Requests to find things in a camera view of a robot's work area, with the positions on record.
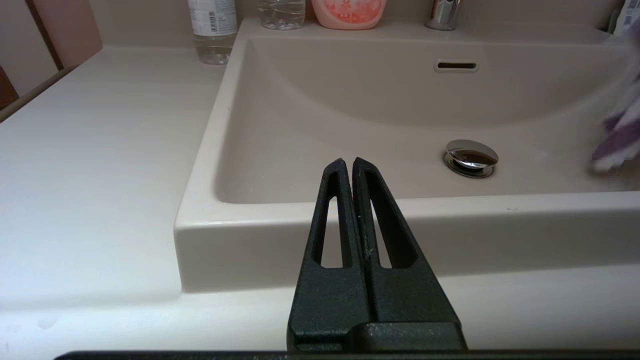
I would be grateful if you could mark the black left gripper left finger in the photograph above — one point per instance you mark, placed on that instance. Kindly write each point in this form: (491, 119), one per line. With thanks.
(325, 300)

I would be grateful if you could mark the chrome drain stopper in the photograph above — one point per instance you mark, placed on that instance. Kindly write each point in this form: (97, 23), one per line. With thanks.
(471, 159)

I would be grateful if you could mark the pink soap pump bottle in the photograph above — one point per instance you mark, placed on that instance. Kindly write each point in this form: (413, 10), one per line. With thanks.
(350, 12)

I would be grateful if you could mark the small clear water bottle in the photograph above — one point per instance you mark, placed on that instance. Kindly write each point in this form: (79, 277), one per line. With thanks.
(212, 25)

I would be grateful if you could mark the chrome sink faucet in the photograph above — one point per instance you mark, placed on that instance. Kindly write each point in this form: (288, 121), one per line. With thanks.
(444, 15)

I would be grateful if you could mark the white ceramic sink basin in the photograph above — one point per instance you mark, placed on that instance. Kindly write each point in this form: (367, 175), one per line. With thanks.
(350, 110)

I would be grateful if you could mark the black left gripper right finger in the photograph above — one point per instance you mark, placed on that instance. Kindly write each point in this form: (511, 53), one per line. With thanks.
(405, 295)

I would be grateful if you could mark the purple white striped towel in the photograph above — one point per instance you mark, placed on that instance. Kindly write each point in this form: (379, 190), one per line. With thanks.
(622, 140)

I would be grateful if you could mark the white printed packet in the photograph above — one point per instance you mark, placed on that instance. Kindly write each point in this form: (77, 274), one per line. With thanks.
(629, 12)

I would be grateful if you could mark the tall clear water bottle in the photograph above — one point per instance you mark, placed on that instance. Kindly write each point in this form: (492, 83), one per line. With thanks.
(281, 15)

